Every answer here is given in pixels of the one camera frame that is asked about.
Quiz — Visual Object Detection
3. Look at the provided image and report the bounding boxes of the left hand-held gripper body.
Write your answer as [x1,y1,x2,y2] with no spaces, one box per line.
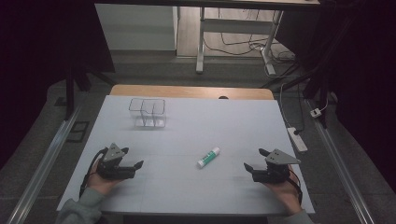
[95,142,137,181]

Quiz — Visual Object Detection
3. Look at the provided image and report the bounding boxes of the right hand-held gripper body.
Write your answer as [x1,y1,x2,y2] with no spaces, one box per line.
[251,148,303,185]

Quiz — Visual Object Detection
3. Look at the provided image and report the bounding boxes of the white green glue stick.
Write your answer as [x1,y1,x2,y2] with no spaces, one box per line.
[196,147,221,169]

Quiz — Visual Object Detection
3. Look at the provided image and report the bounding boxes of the clear acrylic pen holder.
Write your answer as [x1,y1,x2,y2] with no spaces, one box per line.
[128,97,167,129]

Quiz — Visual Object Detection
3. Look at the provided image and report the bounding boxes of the person's left hand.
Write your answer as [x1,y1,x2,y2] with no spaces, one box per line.
[86,158,124,196]

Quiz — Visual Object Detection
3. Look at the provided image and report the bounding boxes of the person's right hand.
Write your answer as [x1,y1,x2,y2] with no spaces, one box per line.
[263,164,304,209]

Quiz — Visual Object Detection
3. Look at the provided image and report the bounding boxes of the white power strip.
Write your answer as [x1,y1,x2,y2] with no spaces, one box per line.
[286,126,309,153]

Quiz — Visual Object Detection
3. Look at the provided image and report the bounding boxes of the white table mat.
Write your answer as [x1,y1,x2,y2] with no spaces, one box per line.
[56,94,316,217]

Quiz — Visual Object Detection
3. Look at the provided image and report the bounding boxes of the wooden table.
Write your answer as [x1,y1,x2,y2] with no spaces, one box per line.
[109,84,276,101]

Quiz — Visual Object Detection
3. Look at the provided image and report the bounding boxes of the white cabinet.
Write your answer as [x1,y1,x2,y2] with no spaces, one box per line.
[94,3,179,52]

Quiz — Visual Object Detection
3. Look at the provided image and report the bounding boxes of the dark curtain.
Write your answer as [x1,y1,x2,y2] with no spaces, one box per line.
[275,0,396,194]
[0,0,116,171]

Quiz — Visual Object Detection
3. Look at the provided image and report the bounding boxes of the white background desk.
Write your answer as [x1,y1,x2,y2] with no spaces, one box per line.
[94,0,321,77]

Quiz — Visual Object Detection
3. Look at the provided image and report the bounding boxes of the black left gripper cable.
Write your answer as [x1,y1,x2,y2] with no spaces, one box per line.
[78,147,109,200]

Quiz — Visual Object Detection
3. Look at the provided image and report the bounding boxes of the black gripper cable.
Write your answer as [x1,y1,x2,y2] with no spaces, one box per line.
[288,169,304,206]
[78,147,109,200]

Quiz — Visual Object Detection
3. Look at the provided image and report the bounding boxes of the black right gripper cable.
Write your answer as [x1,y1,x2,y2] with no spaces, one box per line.
[288,169,304,206]

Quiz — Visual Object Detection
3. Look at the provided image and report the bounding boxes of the black floor socket frame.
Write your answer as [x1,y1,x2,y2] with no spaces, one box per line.
[66,120,91,144]

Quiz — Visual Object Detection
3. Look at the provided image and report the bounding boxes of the aluminium floor rail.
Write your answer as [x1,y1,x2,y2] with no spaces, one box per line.
[6,105,84,224]
[305,99,376,224]

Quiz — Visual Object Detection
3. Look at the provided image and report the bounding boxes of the black floor cable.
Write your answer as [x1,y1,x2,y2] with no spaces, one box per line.
[203,8,273,57]

